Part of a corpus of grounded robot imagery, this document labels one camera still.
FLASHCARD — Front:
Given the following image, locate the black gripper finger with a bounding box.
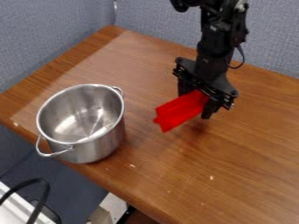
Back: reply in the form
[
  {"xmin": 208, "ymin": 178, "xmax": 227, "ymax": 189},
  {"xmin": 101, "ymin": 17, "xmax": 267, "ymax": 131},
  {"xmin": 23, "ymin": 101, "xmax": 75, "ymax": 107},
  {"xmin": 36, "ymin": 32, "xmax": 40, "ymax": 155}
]
[
  {"xmin": 200, "ymin": 97, "xmax": 223, "ymax": 119},
  {"xmin": 177, "ymin": 79, "xmax": 195, "ymax": 95}
]

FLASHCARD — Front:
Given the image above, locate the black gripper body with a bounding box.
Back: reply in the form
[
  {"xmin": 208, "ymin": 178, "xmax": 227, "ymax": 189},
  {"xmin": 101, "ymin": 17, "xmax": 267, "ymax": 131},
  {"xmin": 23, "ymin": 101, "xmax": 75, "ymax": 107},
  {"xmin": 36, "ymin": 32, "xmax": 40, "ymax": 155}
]
[{"xmin": 172, "ymin": 52, "xmax": 239, "ymax": 109}]

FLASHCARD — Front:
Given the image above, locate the red block object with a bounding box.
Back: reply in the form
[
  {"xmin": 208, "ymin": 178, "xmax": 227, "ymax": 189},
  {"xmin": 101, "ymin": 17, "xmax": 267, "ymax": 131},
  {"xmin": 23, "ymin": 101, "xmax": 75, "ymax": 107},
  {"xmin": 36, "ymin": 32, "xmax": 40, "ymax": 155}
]
[{"xmin": 153, "ymin": 90, "xmax": 208, "ymax": 132}]

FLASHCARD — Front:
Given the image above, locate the metal pot with handle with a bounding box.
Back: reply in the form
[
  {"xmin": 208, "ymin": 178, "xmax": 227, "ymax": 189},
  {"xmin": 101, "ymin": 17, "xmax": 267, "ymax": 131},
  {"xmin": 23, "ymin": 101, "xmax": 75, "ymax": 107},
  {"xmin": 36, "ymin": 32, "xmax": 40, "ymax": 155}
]
[{"xmin": 36, "ymin": 84, "xmax": 125, "ymax": 164}]

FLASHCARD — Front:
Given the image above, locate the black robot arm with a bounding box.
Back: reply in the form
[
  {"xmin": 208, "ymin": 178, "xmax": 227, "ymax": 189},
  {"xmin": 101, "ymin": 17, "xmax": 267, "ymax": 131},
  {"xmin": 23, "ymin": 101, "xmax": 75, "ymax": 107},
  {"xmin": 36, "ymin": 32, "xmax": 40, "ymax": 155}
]
[{"xmin": 169, "ymin": 0, "xmax": 248, "ymax": 119}]

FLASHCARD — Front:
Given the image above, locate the white box under table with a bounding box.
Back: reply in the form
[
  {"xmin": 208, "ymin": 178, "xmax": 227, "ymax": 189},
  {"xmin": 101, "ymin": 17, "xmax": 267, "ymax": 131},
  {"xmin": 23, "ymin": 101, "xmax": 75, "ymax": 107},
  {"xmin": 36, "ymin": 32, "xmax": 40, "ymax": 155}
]
[{"xmin": 0, "ymin": 178, "xmax": 61, "ymax": 224}]

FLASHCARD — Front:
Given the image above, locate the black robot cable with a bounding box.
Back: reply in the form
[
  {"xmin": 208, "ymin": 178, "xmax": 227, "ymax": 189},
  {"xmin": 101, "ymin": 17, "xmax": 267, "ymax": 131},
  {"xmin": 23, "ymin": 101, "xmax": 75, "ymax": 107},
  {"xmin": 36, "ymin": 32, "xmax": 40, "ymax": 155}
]
[{"xmin": 227, "ymin": 45, "xmax": 247, "ymax": 70}]

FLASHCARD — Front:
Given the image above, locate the black cable under table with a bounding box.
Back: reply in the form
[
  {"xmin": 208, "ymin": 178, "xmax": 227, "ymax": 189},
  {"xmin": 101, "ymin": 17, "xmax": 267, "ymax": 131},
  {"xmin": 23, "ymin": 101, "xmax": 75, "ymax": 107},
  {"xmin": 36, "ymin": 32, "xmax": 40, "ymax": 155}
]
[{"xmin": 0, "ymin": 178, "xmax": 52, "ymax": 224}]

